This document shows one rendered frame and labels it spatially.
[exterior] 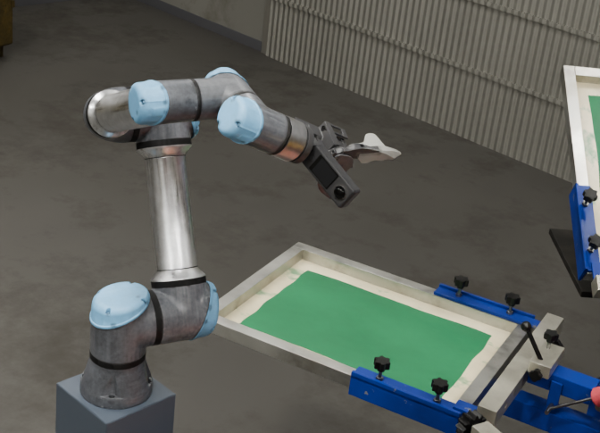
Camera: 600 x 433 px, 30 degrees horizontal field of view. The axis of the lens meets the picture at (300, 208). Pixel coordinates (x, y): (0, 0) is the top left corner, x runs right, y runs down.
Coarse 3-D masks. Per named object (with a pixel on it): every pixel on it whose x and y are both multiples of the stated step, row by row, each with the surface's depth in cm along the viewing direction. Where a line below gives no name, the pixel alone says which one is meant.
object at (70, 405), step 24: (72, 384) 235; (72, 408) 233; (96, 408) 229; (144, 408) 231; (168, 408) 236; (72, 432) 235; (96, 432) 228; (120, 432) 228; (144, 432) 234; (168, 432) 239
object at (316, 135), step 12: (300, 120) 201; (312, 132) 197; (324, 132) 203; (336, 132) 203; (312, 144) 196; (324, 144) 202; (336, 144) 200; (300, 156) 196; (336, 156) 199; (348, 156) 200; (348, 168) 203
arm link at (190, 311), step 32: (160, 128) 229; (192, 128) 233; (160, 160) 230; (160, 192) 231; (160, 224) 231; (192, 224) 234; (160, 256) 232; (192, 256) 233; (160, 288) 230; (192, 288) 230; (192, 320) 230
